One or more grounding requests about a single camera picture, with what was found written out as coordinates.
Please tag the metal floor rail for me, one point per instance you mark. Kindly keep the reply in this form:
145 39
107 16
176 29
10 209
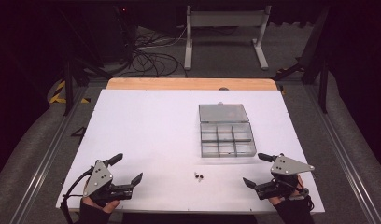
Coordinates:
45 161
341 149

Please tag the black triangular bracket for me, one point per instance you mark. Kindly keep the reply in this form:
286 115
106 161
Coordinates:
80 133

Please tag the yellow black floor tape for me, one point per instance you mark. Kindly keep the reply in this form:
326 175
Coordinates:
56 96

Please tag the white metal stand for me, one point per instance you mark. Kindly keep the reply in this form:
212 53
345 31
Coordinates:
226 18

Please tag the wooden table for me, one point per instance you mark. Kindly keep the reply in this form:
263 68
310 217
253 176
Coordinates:
179 84

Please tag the small black screw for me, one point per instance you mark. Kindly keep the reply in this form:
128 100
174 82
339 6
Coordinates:
196 176
200 177

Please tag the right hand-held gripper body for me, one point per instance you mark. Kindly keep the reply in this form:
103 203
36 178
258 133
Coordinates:
286 169

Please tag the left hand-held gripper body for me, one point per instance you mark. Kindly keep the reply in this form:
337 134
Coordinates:
100 180

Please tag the clear plastic compartment box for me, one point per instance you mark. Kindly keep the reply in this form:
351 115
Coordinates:
225 130

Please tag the person's right hand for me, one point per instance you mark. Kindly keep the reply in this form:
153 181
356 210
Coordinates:
300 191

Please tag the white board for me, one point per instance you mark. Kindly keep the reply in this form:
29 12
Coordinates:
154 140

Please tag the person's left hand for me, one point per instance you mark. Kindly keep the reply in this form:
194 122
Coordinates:
108 206

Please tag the black metal stand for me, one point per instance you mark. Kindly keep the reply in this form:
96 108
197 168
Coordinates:
68 77
322 77

